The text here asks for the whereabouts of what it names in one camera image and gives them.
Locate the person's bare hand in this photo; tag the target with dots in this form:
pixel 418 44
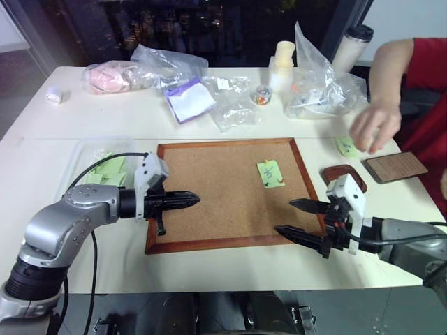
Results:
pixel 379 122

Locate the clear plastic container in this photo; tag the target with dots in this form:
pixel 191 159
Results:
pixel 80 157

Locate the small brown wooden tray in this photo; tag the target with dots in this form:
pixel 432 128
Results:
pixel 344 172

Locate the cream plastic bottle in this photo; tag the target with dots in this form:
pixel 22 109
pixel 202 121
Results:
pixel 282 66

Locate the small candy cup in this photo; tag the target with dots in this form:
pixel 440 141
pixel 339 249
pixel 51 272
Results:
pixel 262 95

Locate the purple and white packet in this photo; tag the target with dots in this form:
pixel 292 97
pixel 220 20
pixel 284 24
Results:
pixel 190 101

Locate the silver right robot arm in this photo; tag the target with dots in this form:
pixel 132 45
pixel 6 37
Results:
pixel 408 240

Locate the white tumbler with black lid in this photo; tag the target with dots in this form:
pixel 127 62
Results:
pixel 351 49

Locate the empty clear plastic bag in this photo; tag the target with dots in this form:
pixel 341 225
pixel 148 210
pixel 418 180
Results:
pixel 234 104

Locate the crumpled clear plastic bag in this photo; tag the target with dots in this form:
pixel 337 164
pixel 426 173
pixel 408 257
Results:
pixel 167 64

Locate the large clear plastic bag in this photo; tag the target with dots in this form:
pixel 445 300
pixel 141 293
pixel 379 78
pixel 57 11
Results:
pixel 321 90

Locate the green note with blue writing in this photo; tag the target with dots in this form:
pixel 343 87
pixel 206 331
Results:
pixel 272 172

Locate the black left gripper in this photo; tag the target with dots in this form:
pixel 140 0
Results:
pixel 153 206

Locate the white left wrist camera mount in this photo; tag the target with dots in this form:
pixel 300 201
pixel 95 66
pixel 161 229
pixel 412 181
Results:
pixel 148 172

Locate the green note with blue scribble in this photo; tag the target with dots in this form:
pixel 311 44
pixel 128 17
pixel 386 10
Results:
pixel 347 146

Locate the wood framed cork board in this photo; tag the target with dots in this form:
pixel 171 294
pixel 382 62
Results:
pixel 223 195

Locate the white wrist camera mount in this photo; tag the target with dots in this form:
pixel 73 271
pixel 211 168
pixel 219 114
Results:
pixel 148 172
pixel 353 195

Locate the small white roll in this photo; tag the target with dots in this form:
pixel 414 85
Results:
pixel 53 95

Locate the bag of pink items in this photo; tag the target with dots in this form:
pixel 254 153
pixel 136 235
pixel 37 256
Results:
pixel 111 77

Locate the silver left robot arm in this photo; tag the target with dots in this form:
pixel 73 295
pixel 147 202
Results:
pixel 66 223

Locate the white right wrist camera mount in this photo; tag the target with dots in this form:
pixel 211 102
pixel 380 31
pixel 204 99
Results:
pixel 353 195

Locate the person's bare forearm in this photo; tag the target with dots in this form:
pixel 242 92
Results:
pixel 386 70

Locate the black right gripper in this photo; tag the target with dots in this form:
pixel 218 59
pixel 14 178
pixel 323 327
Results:
pixel 338 227

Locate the brown rectangular wooden card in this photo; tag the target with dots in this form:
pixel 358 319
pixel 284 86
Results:
pixel 394 167

